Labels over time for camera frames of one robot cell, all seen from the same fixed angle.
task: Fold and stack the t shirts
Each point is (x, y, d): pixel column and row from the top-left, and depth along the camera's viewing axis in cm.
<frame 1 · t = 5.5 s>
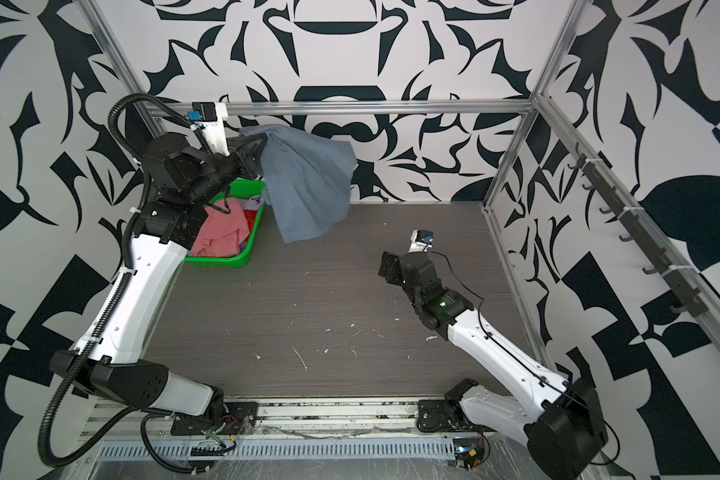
left hand: (259, 126, 60), fingers closed
right hand: (395, 255, 78), fingers open
pink t shirt in basket: (236, 235, 98), point 12 cm above the table
red garment in basket: (251, 217, 105), point 11 cm above the table
purple garment in basket: (253, 203, 107), point 13 cm above the table

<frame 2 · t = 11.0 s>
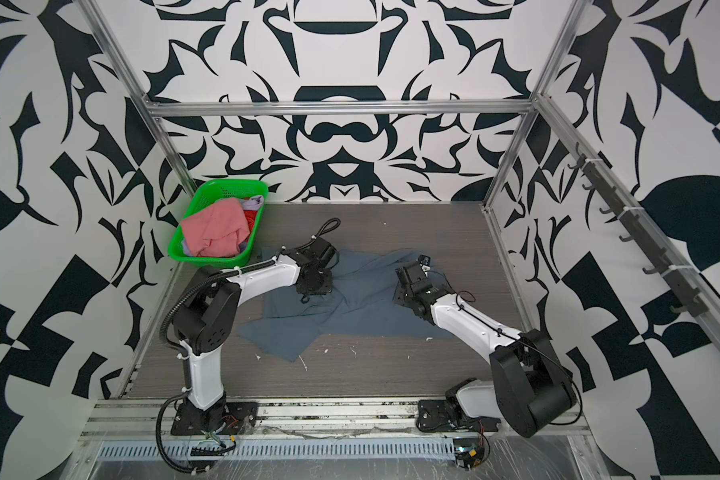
left hand: (327, 282, 95), fingers closed
right hand: (404, 289, 89), fingers open
the named things where they were.

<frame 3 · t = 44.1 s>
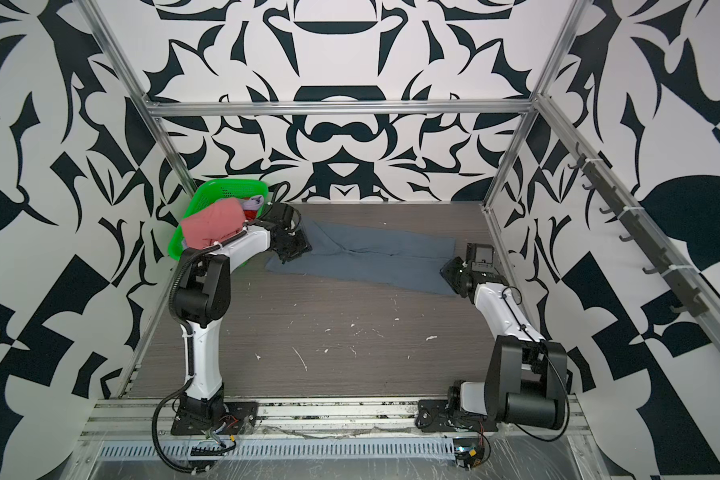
left hand: (309, 242, 101), fingers open
right hand: (447, 266, 89), fingers open
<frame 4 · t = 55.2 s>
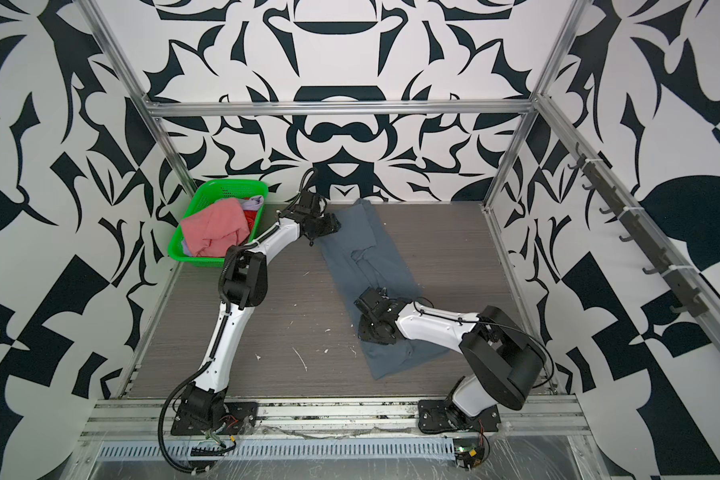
left hand: (337, 219, 109), fingers open
right hand: (364, 332, 87), fingers open
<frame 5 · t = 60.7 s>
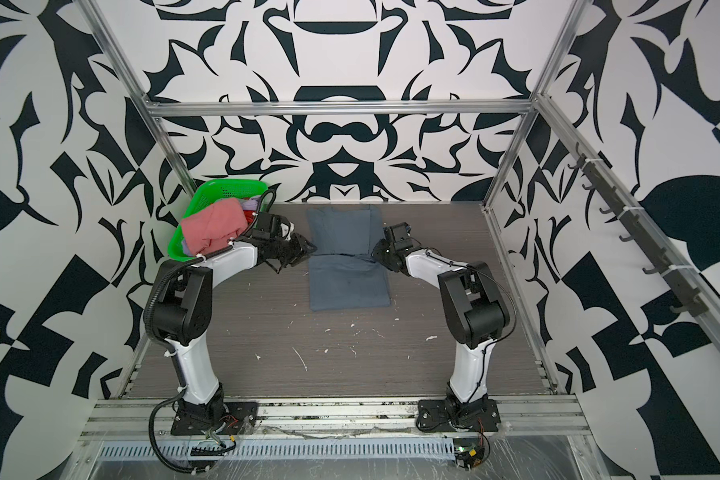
left hand: (316, 244, 96), fingers open
right hand: (376, 248, 98), fingers open
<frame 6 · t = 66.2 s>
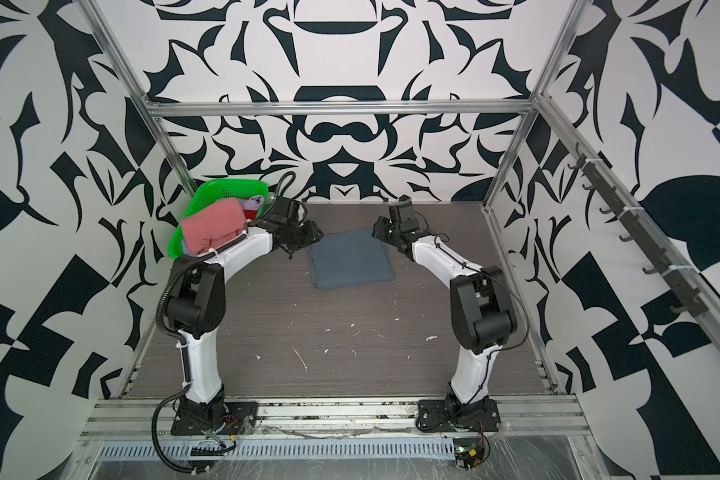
left hand: (320, 229, 97), fingers open
right hand: (379, 224, 94), fingers open
